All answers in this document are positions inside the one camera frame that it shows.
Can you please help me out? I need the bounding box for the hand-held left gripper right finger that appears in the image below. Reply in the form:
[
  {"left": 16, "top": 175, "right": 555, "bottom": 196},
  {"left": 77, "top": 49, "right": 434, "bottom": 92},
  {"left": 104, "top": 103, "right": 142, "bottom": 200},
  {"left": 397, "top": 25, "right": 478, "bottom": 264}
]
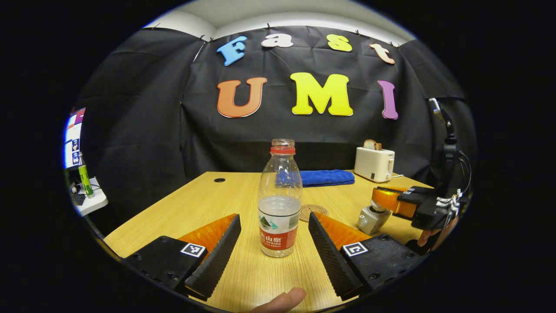
[{"left": 308, "top": 212, "right": 425, "bottom": 301}]

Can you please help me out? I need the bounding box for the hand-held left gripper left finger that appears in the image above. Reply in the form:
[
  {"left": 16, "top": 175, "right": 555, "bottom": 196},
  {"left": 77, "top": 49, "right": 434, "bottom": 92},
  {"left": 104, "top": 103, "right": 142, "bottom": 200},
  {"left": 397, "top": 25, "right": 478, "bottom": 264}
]
[{"left": 124, "top": 213, "right": 242, "bottom": 301}]

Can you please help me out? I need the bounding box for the round wooden coaster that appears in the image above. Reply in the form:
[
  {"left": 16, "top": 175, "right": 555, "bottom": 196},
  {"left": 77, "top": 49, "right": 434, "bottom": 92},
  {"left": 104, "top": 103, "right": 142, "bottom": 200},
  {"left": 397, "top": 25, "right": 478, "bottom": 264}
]
[{"left": 299, "top": 204, "right": 329, "bottom": 223}]

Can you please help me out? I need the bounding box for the clear plastic water bottle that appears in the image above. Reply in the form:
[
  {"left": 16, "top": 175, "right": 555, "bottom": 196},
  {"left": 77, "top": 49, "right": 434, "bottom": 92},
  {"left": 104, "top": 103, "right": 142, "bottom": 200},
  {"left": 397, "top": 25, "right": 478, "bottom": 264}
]
[{"left": 258, "top": 139, "right": 303, "bottom": 258}]

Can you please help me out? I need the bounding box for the green bottle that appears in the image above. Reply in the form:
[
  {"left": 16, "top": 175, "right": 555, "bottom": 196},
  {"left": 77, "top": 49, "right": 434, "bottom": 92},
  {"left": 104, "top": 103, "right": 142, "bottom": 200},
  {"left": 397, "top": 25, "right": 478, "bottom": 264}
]
[{"left": 77, "top": 152, "right": 94, "bottom": 197}]

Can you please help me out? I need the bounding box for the white toaster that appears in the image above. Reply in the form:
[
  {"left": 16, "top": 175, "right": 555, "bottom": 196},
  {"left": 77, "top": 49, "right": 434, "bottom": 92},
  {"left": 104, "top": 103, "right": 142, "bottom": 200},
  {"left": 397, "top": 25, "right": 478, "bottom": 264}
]
[{"left": 354, "top": 147, "right": 395, "bottom": 183}]

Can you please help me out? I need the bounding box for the folded blue towel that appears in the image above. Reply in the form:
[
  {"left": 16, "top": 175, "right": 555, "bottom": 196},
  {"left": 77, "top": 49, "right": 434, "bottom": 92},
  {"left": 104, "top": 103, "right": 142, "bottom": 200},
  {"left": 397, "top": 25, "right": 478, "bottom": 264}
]
[{"left": 301, "top": 170, "right": 355, "bottom": 188}]

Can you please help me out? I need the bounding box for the black backdrop cloth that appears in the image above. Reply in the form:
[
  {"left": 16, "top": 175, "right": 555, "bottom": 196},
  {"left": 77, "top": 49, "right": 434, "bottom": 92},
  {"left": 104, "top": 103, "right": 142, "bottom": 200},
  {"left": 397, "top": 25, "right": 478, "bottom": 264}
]
[{"left": 74, "top": 25, "right": 478, "bottom": 226}]

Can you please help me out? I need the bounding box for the white side table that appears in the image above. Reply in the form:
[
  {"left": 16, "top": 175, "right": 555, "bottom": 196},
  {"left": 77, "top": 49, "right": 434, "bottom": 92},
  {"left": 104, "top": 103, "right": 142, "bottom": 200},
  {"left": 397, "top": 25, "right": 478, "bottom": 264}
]
[{"left": 69, "top": 176, "right": 109, "bottom": 217}]

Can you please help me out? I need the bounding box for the computer monitor screen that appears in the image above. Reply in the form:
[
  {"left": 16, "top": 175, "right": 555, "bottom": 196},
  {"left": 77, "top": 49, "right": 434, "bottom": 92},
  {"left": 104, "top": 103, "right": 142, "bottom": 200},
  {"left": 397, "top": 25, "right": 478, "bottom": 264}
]
[{"left": 64, "top": 108, "right": 86, "bottom": 169}]

